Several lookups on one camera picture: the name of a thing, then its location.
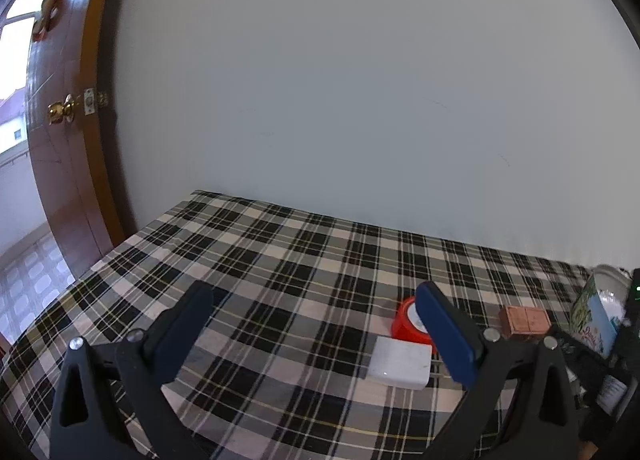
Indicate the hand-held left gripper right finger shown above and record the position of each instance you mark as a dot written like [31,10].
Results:
[447,335]

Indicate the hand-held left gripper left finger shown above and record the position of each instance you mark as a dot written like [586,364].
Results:
[181,320]

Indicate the white charger block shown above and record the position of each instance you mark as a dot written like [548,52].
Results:
[400,362]

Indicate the round printed metal tin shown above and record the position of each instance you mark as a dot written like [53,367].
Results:
[592,315]

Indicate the red tape roll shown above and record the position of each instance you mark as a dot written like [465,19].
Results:
[406,325]

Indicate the copper rectangular case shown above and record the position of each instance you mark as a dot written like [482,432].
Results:
[525,321]

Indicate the plaid blanket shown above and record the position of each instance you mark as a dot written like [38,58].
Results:
[275,280]

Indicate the brown wooden door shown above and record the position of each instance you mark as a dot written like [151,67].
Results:
[65,165]

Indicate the metal door latch plate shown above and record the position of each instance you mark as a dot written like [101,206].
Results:
[89,101]

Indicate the brass door knob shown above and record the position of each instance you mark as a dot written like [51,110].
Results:
[61,110]

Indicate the orange wooden door frame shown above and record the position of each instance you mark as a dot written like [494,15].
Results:
[107,40]

